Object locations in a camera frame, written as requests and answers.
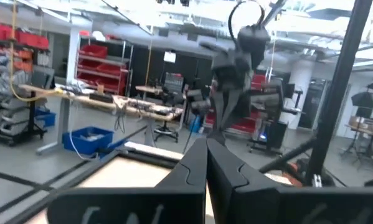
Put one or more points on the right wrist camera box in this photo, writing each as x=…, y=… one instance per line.
x=254, y=40

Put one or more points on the long wooden work table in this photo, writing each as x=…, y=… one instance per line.
x=142, y=109

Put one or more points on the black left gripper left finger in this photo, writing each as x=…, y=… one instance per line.
x=127, y=208

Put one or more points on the black equipment cart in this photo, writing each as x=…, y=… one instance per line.
x=276, y=133

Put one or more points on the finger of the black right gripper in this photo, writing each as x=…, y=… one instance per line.
x=219, y=109
x=236, y=105

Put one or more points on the small blue plastic bin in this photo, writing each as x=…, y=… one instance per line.
x=46, y=117

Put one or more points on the metal rack with red bins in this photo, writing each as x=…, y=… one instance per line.
x=96, y=51

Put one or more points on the black office chair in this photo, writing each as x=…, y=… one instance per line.
x=173, y=84

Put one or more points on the shelf with red bins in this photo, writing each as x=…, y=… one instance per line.
x=5, y=32

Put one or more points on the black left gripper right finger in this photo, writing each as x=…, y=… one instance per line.
x=298, y=208

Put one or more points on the black frame post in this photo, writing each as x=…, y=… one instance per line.
x=338, y=87

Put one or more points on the large blue plastic bin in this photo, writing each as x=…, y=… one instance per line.
x=86, y=143

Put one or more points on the black diagonal bar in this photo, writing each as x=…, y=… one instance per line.
x=286, y=155

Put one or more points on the black studio light stand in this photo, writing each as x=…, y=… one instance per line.
x=363, y=99

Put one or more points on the white paper sign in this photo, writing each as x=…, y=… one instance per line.
x=169, y=57

